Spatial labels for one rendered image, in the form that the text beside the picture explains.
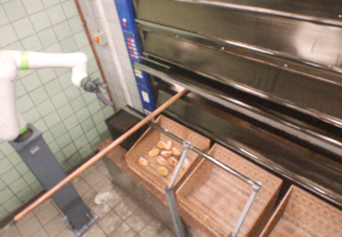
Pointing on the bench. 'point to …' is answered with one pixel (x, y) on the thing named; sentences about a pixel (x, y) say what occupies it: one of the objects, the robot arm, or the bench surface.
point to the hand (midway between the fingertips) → (108, 95)
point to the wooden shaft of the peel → (96, 158)
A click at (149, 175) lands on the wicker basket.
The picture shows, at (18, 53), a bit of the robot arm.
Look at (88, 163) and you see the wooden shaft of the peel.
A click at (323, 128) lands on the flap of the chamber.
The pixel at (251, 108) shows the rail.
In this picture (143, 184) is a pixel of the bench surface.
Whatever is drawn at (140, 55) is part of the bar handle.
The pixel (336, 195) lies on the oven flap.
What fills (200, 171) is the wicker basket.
